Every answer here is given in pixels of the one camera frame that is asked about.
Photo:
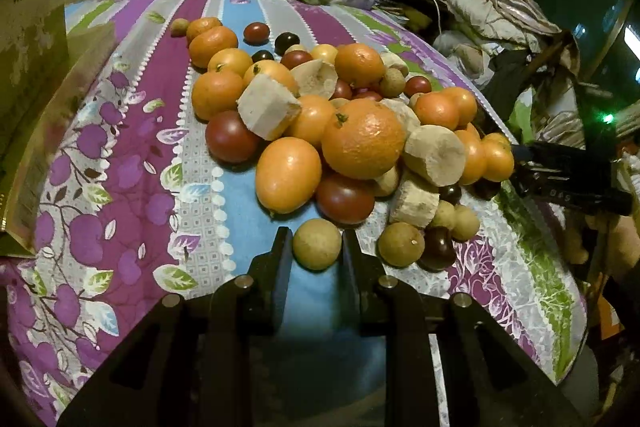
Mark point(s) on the dark red tomato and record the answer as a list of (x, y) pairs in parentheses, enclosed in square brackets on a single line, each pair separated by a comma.
[(343, 200), (228, 140)]

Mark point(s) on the dark purple cherry tomato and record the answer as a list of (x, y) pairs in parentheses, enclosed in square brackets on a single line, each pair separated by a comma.
[(438, 253)]

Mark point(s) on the striped floral bed sheet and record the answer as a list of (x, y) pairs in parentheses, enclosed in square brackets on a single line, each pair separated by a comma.
[(135, 207)]

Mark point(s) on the brown longan fruit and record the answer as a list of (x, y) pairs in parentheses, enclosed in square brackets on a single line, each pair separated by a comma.
[(317, 244), (400, 244)]

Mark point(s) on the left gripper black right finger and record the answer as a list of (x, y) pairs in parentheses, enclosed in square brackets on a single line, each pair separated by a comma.
[(449, 351)]

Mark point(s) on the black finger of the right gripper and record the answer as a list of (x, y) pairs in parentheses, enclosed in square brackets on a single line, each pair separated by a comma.
[(571, 178)]

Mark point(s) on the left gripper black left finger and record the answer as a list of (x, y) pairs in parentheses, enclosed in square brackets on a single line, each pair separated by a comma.
[(187, 362)]

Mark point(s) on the blue cardboard box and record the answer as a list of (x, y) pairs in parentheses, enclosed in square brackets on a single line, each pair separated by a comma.
[(45, 75)]

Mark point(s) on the white sugarcane chunk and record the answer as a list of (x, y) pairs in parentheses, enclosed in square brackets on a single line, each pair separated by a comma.
[(436, 154), (415, 201), (267, 108)]

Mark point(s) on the large mandarin with stem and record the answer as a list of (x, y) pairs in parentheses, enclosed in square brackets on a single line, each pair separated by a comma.
[(363, 140)]

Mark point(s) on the oval orange kumquat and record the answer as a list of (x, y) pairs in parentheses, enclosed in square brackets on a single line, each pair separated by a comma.
[(287, 175)]

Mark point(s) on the pile of clothes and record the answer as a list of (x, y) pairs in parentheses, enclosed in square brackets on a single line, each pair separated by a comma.
[(496, 25)]

